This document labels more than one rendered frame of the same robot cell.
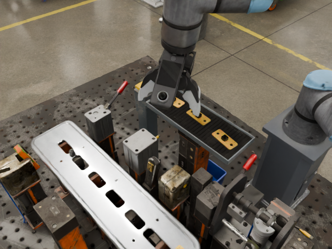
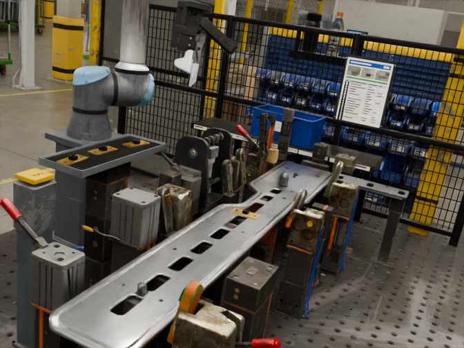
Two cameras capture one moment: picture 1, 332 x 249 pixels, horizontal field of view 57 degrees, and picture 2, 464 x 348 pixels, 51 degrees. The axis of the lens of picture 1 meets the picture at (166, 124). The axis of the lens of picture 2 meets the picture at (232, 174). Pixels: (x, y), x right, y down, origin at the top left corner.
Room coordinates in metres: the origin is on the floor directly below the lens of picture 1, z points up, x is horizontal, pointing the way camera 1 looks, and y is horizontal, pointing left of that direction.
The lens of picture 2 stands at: (0.93, 1.19, 1.56)
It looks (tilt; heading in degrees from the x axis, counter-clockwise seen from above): 18 degrees down; 247
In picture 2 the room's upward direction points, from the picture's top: 8 degrees clockwise
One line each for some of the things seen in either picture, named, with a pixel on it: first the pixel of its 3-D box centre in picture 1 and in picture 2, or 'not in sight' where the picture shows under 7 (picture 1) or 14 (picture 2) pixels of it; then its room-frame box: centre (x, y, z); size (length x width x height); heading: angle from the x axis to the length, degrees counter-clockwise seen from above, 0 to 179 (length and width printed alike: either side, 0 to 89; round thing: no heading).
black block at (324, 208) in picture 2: not in sight; (315, 245); (0.03, -0.09, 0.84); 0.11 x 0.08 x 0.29; 134
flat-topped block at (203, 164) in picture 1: (192, 163); (104, 229); (0.74, -0.10, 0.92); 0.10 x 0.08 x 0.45; 44
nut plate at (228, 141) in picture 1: (224, 138); (136, 142); (0.65, -0.18, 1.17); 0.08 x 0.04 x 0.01; 37
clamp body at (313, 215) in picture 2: not in sight; (299, 262); (0.18, 0.06, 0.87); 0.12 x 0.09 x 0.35; 134
